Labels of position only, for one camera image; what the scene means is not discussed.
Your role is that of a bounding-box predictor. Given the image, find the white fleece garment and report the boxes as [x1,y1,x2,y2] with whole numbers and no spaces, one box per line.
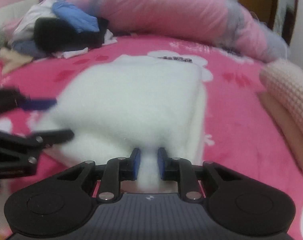
[36,55,207,193]

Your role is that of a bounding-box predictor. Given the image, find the blue denim jeans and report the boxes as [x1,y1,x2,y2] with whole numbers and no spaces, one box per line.
[12,40,48,60]

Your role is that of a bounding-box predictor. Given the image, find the blue shirt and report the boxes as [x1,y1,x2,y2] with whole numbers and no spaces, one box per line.
[52,1,100,33]

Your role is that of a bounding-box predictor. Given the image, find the black garment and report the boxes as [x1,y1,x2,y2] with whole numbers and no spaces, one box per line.
[33,17,109,53]

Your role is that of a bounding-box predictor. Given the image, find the pink floral bed blanket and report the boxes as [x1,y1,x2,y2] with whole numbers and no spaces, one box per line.
[0,35,303,239]

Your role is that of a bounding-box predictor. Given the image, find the folded beige knit sweater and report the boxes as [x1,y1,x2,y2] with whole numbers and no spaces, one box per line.
[259,59,303,172]

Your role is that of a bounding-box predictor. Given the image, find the white shirt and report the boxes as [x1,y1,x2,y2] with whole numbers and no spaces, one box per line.
[12,0,56,42]

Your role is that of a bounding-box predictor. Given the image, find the beige garment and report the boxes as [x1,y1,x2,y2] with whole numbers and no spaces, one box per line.
[0,47,33,75]

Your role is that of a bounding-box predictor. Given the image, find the pink grey rolled duvet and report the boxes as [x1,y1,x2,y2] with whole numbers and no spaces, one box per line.
[56,0,289,62]

